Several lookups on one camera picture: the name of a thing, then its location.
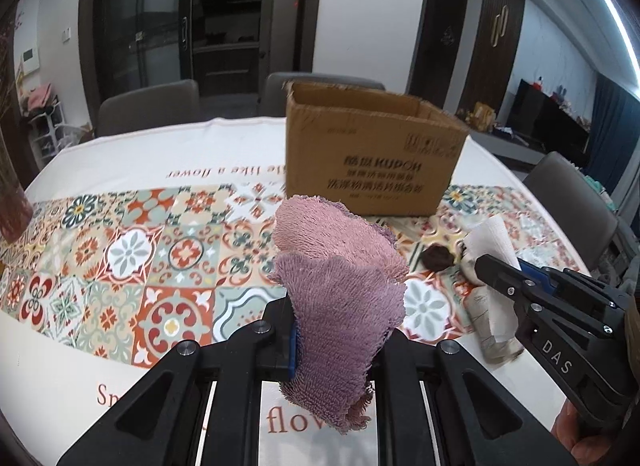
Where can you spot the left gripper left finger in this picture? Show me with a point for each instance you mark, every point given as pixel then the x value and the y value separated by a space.
pixel 198 403

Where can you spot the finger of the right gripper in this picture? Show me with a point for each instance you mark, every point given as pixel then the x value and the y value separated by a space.
pixel 582 292
pixel 514 285

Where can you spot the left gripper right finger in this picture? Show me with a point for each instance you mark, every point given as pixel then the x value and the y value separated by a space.
pixel 440 406

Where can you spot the grey floral fabric pouch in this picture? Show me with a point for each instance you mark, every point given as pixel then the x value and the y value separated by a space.
pixel 481 307

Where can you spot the white tissue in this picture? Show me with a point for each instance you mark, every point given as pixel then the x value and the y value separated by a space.
pixel 491 238

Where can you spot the dark brown scrunchie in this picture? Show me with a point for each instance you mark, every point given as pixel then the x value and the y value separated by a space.
pixel 437 258

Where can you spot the brown cardboard box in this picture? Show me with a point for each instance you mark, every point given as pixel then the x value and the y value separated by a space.
pixel 378 153

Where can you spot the person right hand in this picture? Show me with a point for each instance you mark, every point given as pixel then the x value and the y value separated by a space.
pixel 599 422

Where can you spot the grey chair right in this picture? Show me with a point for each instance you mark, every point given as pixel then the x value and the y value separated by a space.
pixel 576 207

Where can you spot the grey chair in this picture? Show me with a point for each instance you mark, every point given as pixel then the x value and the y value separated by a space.
pixel 310 85
pixel 152 107
pixel 576 207

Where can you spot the black television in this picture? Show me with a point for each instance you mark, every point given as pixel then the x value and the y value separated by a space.
pixel 536 118

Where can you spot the patterned white tablecloth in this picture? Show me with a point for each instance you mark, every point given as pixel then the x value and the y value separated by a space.
pixel 141 240

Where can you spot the dark wooden door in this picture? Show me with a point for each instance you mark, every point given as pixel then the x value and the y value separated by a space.
pixel 437 49

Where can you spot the glass vase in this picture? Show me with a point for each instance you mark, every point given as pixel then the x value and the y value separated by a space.
pixel 15 208

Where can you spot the white shoe rack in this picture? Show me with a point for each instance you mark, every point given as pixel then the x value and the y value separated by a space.
pixel 48 130

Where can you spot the grey chair far middle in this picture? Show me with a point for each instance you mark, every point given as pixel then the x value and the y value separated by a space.
pixel 310 85

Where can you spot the grey chair far left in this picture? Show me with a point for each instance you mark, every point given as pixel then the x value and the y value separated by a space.
pixel 152 107

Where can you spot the glass sliding door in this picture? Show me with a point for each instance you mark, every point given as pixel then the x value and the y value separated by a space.
pixel 228 47

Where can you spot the pink dried flowers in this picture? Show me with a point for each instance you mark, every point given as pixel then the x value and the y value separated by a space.
pixel 11 115

